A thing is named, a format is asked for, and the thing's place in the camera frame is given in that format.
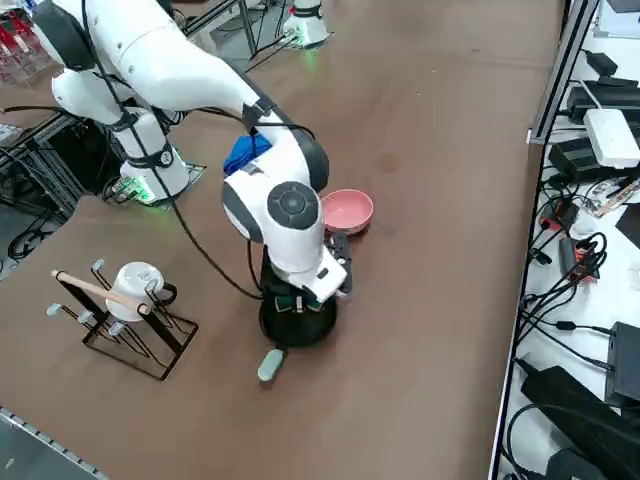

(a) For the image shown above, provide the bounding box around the black box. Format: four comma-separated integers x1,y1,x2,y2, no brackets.
604,322,640,406

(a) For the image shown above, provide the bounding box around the black pan with grey handle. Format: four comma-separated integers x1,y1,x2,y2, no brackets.
257,294,339,384

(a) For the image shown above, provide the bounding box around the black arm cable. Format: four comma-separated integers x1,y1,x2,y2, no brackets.
79,0,316,301

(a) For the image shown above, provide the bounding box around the clear rack with red parts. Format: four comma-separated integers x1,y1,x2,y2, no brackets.
0,9,60,90

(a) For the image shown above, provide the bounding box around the aluminium table edge rail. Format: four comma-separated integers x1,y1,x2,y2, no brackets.
0,405,109,480

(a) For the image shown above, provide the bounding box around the pink bowl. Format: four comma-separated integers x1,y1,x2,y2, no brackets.
319,188,375,236

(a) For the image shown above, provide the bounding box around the white cup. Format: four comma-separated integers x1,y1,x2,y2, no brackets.
105,261,178,322

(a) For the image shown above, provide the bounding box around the black wire cup rack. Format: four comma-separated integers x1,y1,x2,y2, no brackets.
51,258,200,382

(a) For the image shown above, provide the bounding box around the black power adapter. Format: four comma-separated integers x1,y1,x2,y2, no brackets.
548,137,599,184

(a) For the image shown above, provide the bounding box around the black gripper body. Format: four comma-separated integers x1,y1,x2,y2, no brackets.
262,252,324,314

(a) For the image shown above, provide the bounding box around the large black bag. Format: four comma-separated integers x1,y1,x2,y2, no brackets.
519,365,640,480

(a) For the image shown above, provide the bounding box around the white flat box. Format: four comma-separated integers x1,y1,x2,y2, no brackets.
583,108,640,169

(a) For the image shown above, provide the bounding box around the blue cloth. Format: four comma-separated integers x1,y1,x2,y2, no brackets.
223,134,274,176

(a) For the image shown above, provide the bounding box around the aluminium frame post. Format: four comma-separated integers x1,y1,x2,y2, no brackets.
527,0,601,146

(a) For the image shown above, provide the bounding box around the black metal frame cart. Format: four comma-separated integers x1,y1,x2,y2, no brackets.
0,107,126,226

